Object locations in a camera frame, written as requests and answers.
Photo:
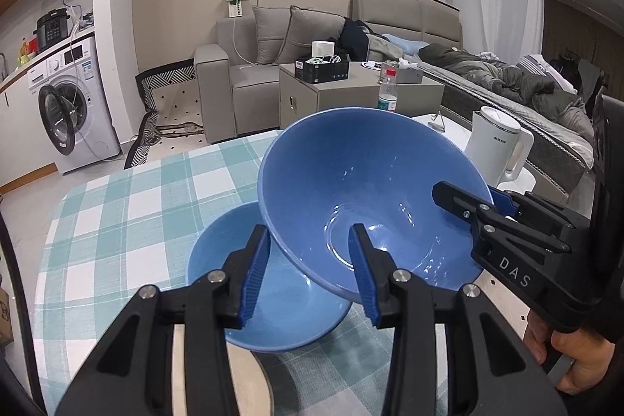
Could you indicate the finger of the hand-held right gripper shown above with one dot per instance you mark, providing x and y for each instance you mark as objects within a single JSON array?
[
  {"x": 502, "y": 201},
  {"x": 453, "y": 196}
]

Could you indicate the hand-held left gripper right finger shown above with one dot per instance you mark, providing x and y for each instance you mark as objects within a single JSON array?
[{"x": 363, "y": 274}]

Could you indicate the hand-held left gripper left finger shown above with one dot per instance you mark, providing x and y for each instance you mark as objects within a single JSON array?
[{"x": 256, "y": 274}]

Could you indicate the light blue bowl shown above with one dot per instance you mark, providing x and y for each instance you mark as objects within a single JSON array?
[{"x": 292, "y": 309}]

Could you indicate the dark blue bowl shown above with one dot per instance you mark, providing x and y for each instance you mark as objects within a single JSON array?
[{"x": 351, "y": 172}]

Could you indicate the beige plate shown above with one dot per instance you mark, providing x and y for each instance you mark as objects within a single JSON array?
[{"x": 253, "y": 386}]

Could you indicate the person's right hand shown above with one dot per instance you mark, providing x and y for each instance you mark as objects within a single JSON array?
[{"x": 590, "y": 362}]

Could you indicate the white electric kettle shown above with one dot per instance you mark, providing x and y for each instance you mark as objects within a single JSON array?
[{"x": 492, "y": 143}]

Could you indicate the small metal stand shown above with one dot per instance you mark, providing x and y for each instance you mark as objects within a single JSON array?
[{"x": 437, "y": 122}]

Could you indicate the grey bed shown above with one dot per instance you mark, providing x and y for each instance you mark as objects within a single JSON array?
[{"x": 487, "y": 101}]

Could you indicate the plastic water bottle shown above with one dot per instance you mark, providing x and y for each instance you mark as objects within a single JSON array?
[{"x": 387, "y": 97}]

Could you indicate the dark green blanket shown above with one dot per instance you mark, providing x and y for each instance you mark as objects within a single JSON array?
[{"x": 487, "y": 75}]

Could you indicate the teal checkered tablecloth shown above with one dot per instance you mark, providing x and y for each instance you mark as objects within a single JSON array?
[{"x": 146, "y": 211}]

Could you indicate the grey side cabinet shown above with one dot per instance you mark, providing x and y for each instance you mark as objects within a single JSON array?
[{"x": 331, "y": 101}]

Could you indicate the light blue pillow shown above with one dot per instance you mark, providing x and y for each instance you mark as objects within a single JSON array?
[{"x": 404, "y": 44}]

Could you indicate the black box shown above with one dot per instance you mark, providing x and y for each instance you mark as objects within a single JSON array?
[{"x": 321, "y": 72}]

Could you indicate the dark clothing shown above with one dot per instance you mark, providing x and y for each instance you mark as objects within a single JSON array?
[{"x": 353, "y": 40}]

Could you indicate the grey sofa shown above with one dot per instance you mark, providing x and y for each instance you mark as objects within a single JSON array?
[{"x": 243, "y": 89}]

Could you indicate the black white patterned rug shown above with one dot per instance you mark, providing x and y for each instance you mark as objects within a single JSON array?
[{"x": 146, "y": 104}]

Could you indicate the grey sofa cushion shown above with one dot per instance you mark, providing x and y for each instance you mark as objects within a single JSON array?
[
  {"x": 268, "y": 36},
  {"x": 312, "y": 31}
]

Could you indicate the white washing machine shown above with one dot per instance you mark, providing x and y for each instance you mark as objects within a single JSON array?
[{"x": 95, "y": 109}]

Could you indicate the green white power strip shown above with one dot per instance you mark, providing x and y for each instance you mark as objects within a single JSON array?
[{"x": 237, "y": 1}]

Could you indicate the white kitchen base cabinet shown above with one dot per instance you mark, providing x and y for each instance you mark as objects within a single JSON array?
[{"x": 14, "y": 128}]

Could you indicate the black pressure cooker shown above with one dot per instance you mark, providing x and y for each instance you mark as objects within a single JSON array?
[{"x": 52, "y": 31}]

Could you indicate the yellow green toy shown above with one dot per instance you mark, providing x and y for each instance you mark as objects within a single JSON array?
[{"x": 24, "y": 53}]

